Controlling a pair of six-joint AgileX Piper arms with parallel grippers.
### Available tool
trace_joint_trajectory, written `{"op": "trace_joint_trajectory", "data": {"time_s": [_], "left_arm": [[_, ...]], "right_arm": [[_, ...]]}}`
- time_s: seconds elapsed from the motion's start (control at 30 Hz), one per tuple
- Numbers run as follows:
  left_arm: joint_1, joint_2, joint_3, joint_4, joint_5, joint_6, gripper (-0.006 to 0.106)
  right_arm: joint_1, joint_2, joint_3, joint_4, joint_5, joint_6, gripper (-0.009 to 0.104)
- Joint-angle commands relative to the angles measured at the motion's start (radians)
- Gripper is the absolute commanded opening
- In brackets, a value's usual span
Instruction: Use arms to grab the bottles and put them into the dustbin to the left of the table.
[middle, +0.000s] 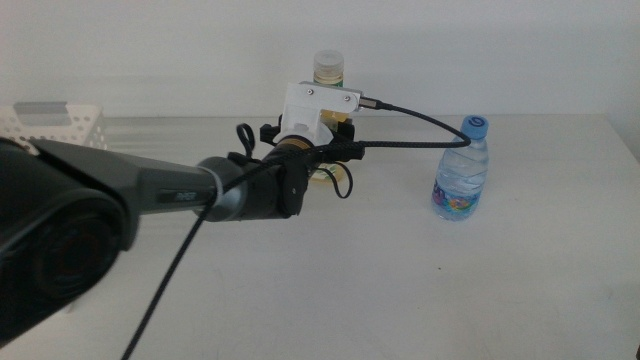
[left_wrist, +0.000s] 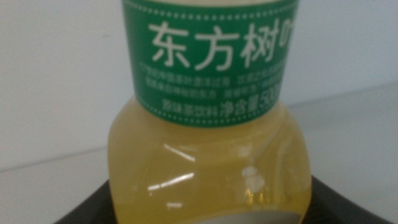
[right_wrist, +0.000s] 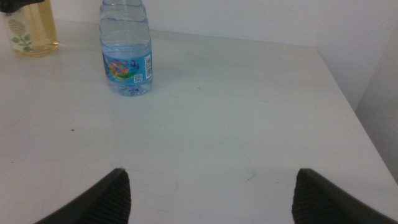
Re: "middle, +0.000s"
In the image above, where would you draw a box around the yellow tea bottle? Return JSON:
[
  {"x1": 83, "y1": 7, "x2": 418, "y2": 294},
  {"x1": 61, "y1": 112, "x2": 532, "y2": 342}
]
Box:
[{"x1": 308, "y1": 49, "x2": 352, "y2": 186}]

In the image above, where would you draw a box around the clear water bottle blue cap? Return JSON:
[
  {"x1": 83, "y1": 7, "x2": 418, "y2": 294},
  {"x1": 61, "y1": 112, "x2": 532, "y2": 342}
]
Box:
[{"x1": 430, "y1": 114, "x2": 491, "y2": 222}]

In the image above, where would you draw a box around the white perforated plastic basket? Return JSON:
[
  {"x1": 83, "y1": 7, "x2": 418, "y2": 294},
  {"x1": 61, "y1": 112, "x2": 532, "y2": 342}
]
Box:
[{"x1": 0, "y1": 101, "x2": 109, "y2": 152}]

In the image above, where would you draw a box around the thin black left arm wire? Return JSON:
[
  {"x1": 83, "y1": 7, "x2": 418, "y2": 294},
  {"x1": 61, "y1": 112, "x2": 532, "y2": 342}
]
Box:
[{"x1": 235, "y1": 121, "x2": 355, "y2": 200}]

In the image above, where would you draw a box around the braided black left camera cable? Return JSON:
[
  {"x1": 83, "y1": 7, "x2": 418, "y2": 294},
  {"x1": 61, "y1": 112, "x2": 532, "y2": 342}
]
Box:
[{"x1": 119, "y1": 96, "x2": 473, "y2": 360}]

